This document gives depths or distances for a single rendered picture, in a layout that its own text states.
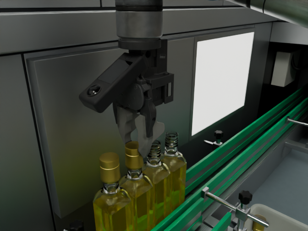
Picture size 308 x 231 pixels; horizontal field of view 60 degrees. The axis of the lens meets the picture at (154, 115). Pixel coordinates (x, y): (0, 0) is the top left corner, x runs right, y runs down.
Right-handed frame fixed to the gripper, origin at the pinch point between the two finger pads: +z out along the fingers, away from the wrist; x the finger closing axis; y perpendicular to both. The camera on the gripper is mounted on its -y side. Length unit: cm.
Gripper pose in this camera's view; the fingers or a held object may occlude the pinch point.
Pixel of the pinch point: (133, 148)
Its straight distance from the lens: 51.1
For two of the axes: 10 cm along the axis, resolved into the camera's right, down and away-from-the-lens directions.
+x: -7.3, -2.6, 6.3
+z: 0.0, 9.2, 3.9
